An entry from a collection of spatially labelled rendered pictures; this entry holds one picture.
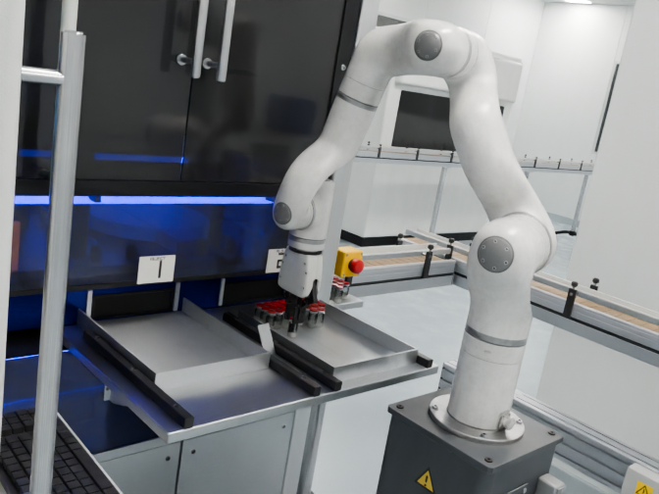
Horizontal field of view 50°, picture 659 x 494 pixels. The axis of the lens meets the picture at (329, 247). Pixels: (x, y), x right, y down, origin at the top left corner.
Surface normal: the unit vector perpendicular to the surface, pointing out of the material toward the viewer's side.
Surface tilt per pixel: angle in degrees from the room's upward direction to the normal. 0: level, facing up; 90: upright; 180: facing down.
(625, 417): 90
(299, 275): 90
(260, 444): 90
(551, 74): 90
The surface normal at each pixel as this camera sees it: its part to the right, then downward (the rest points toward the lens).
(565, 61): -0.73, 0.04
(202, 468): 0.66, 0.28
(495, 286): -0.47, 0.69
